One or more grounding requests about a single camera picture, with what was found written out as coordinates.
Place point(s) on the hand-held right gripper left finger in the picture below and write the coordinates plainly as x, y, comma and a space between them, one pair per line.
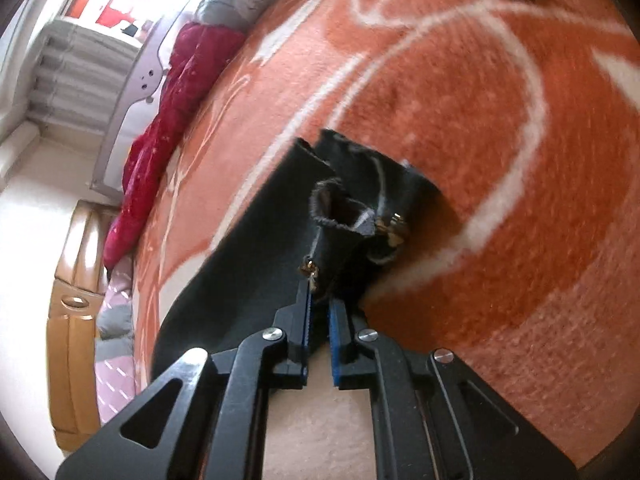
306, 332

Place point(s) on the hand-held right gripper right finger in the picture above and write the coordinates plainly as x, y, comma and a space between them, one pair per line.
334, 342

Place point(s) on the black pants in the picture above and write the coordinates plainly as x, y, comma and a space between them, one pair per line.
260, 260

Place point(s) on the pink grey bedsheet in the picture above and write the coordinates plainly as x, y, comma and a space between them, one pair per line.
117, 340

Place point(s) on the orange patterned blanket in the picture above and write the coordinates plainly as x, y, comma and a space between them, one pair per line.
450, 160

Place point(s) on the red quilted blanket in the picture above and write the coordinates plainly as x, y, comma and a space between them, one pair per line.
165, 125

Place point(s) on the white radiator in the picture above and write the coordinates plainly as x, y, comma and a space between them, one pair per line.
75, 77

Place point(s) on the white bed rail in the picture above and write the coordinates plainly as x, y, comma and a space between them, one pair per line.
130, 105

